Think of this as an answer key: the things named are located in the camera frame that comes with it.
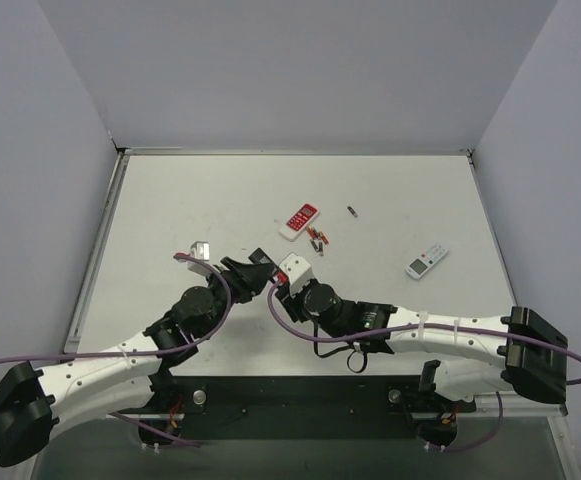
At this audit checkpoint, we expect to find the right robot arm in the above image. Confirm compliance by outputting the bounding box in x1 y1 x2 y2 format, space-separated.
267 280 568 404

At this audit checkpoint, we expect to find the black remote control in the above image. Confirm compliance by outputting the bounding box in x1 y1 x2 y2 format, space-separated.
248 248 278 274

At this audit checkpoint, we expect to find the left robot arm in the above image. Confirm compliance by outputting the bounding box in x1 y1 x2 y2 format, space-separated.
0 257 277 468

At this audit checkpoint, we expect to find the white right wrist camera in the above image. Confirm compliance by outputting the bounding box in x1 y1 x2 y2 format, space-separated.
279 252 314 297

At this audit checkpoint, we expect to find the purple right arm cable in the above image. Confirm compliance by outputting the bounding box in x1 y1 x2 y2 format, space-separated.
267 279 581 454

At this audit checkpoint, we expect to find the white remote control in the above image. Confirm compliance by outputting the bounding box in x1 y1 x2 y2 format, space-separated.
405 243 449 280

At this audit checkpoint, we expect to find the red and white remote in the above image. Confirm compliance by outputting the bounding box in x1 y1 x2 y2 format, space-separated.
278 203 320 242

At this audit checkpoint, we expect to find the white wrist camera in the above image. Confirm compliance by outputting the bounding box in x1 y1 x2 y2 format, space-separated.
279 252 314 297
186 241 210 276

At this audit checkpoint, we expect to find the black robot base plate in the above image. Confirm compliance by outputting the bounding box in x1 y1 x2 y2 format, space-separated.
134 375 476 441

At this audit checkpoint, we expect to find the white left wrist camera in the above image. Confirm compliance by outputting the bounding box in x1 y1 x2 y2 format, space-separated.
186 241 210 276

